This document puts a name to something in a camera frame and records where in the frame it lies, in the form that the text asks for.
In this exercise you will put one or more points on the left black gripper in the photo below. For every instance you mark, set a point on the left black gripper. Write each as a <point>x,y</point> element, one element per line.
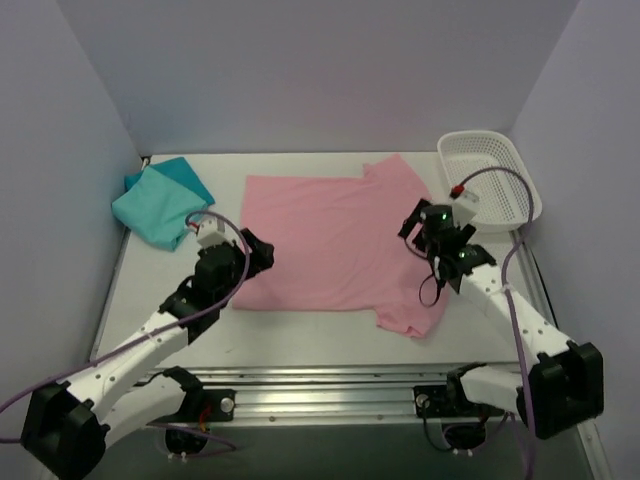
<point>247,252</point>

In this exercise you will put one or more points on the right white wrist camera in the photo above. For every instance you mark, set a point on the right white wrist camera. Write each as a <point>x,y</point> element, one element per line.
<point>464,205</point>

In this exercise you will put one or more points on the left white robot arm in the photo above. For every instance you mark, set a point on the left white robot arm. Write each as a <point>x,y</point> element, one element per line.
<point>71,423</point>

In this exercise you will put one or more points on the aluminium rail frame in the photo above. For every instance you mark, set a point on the aluminium rail frame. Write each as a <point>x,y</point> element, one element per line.
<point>329,395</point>

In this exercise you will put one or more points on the white plastic basket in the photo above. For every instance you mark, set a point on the white plastic basket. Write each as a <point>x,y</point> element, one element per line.
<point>488,164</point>

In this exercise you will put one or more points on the teal folded t shirt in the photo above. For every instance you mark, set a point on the teal folded t shirt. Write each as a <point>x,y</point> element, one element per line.
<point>158,199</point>

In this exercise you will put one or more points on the pink t shirt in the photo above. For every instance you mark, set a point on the pink t shirt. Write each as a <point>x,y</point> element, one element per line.
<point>337,247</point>

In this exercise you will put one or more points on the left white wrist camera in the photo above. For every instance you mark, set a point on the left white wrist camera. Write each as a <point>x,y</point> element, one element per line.
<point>208,232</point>

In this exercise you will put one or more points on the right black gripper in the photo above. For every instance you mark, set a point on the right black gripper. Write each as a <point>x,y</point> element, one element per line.
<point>417,223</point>

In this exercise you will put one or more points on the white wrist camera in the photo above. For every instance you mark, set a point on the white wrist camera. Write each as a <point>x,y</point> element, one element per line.
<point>208,232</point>
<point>464,205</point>

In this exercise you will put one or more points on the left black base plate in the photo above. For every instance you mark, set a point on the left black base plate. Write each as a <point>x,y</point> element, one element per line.
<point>203,406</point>

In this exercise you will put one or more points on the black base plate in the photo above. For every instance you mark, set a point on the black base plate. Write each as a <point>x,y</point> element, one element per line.
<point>432,401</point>
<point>203,406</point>

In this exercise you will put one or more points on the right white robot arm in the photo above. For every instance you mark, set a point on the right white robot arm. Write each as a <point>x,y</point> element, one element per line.
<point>559,384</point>

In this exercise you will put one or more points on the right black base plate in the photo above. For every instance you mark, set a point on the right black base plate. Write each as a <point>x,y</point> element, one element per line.
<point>432,401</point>

